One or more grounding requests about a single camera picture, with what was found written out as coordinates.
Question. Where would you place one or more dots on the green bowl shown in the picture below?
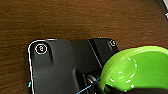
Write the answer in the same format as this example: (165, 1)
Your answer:
(136, 71)

